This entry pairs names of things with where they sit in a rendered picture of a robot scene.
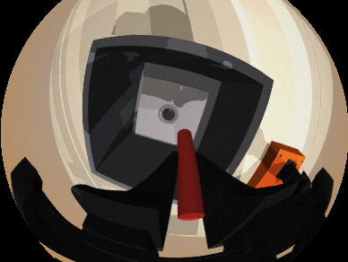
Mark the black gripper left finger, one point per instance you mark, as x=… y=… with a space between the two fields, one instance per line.
x=146 y=206

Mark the dark red peg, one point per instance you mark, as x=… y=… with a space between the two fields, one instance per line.
x=190 y=199

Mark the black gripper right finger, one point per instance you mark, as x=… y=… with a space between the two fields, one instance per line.
x=230 y=203

